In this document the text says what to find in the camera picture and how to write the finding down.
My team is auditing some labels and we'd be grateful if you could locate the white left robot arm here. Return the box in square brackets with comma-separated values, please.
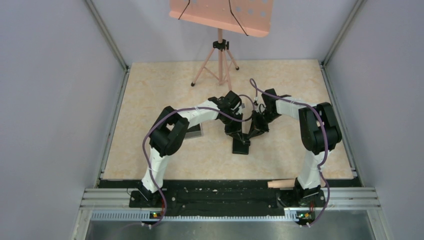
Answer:
[139, 91, 248, 207]

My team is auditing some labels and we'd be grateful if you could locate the pink toy microphone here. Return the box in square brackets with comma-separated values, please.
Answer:
[267, 179, 295, 189]

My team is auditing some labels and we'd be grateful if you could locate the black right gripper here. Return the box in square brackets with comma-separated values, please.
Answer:
[247, 109, 282, 140]

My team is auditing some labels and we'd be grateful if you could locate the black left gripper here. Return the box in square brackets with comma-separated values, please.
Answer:
[219, 112, 243, 142]

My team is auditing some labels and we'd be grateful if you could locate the clear acrylic tray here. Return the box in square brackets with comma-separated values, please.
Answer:
[184, 123, 204, 139]

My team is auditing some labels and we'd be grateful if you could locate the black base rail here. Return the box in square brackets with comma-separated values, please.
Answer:
[81, 178, 377, 223]

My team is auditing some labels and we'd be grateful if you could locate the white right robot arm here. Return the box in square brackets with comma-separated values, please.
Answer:
[246, 88, 342, 206]

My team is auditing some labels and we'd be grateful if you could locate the pink music stand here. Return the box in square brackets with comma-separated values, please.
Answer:
[169, 0, 274, 90]

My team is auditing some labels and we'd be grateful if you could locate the black leather card holder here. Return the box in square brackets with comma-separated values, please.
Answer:
[232, 138, 251, 155]

